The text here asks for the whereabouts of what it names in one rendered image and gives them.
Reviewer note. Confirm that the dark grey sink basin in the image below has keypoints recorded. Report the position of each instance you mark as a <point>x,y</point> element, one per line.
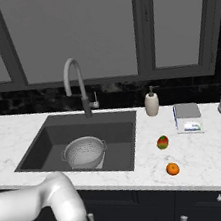
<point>83,137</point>

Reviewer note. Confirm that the orange tangerine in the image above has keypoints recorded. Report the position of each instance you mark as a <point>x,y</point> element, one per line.
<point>172,169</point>

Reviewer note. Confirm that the white grey kitchen scale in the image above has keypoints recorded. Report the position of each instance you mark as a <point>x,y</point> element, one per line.
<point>188,118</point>

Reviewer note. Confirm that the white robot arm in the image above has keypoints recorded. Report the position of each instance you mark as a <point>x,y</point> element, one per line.
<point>59,198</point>

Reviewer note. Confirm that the cream soap dispenser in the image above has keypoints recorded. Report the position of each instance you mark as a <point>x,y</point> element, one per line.
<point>152,104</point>

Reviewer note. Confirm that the grey framed window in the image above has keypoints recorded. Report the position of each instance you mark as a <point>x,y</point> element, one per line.
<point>103,29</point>

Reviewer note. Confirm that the red green mango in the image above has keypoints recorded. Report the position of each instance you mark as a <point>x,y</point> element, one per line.
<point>162,142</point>

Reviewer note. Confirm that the dark drawer front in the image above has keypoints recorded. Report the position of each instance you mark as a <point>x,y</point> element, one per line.
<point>214,200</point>

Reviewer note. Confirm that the grey curved sink faucet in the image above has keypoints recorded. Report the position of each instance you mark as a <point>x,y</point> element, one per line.
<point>84,96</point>

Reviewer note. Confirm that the silver metal colander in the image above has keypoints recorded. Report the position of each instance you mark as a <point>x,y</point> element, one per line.
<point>84,152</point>

